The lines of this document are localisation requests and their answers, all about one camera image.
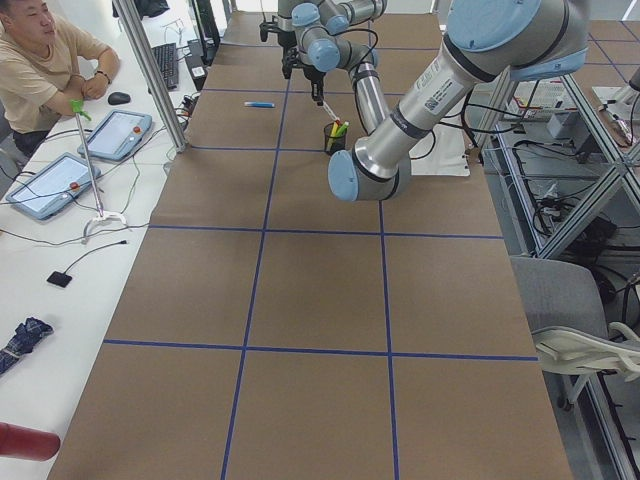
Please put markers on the black mesh pen cup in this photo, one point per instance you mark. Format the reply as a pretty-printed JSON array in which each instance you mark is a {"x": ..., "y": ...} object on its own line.
[{"x": 331, "y": 143}]

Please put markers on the near blue teach pendant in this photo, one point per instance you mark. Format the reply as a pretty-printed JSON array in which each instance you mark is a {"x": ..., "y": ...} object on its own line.
[{"x": 51, "y": 189}]

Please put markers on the black computer mouse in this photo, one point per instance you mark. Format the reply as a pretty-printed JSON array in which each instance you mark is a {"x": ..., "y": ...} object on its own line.
[{"x": 118, "y": 98}]

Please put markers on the seated man beige shirt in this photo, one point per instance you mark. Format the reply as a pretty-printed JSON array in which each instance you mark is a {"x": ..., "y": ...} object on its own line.
[{"x": 46, "y": 63}]

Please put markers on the green highlighter pen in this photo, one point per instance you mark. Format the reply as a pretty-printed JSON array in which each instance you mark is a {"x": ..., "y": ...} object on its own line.
[{"x": 341, "y": 131}]

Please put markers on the yellow highlighter pen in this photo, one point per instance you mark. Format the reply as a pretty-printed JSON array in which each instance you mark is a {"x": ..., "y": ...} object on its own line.
[{"x": 335, "y": 135}]

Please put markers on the white office chair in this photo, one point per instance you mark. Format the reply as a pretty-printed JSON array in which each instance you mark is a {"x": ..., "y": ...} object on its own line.
[{"x": 568, "y": 351}]

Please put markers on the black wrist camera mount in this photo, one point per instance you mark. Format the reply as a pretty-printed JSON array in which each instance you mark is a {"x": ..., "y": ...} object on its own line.
[{"x": 291, "y": 60}]

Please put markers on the blue teach pendant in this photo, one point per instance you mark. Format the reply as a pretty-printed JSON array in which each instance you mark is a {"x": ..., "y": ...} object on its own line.
[
  {"x": 118, "y": 134},
  {"x": 51, "y": 189}
]

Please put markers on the white camera stand column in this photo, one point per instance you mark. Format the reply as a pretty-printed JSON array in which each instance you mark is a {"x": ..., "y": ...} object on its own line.
[{"x": 441, "y": 153}]

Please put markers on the small black square pad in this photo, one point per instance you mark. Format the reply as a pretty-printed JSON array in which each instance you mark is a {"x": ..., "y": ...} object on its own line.
[{"x": 59, "y": 279}]

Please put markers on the folded dark blue umbrella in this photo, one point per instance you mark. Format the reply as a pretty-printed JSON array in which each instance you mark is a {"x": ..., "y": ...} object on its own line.
[{"x": 26, "y": 336}]

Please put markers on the black keyboard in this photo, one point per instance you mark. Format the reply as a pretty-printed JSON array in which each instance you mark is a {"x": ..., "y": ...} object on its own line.
[{"x": 166, "y": 57}]

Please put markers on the aluminium frame post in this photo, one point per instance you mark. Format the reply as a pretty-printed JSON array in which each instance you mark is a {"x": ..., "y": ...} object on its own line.
[{"x": 139, "y": 42}]

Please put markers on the grey office chair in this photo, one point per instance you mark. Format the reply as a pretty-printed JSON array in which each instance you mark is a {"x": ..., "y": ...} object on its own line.
[{"x": 559, "y": 294}]

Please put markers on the red bottle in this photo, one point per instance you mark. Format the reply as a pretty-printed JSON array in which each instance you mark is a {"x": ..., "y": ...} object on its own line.
[{"x": 28, "y": 444}]

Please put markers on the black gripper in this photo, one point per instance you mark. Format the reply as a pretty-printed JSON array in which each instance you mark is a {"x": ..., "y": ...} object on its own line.
[{"x": 315, "y": 79}]

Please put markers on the blue highlighter pen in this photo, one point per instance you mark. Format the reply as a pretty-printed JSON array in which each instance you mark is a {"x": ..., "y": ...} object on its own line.
[{"x": 257, "y": 104}]

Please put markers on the far blue teach pendant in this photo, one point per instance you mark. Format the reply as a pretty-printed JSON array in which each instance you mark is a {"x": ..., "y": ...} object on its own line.
[{"x": 118, "y": 134}]

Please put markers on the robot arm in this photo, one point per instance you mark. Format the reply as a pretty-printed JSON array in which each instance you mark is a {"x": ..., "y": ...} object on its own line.
[
  {"x": 531, "y": 39},
  {"x": 335, "y": 16}
]

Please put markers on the red white marker pen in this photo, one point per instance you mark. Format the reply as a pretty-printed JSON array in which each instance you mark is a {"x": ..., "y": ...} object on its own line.
[{"x": 330, "y": 112}]

